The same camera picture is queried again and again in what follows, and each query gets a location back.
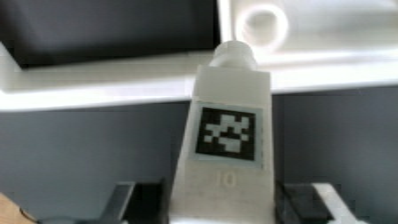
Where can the white U-shaped obstacle fence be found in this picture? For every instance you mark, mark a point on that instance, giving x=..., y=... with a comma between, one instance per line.
x=144, y=80

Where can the white table leg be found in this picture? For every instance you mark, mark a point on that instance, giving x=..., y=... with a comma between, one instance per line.
x=222, y=188

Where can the white square tabletop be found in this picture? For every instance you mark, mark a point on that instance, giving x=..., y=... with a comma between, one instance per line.
x=309, y=25

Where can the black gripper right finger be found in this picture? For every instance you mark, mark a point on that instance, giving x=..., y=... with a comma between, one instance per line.
x=309, y=205

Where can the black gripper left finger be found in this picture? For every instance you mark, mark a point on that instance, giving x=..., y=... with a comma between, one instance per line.
x=135, y=204

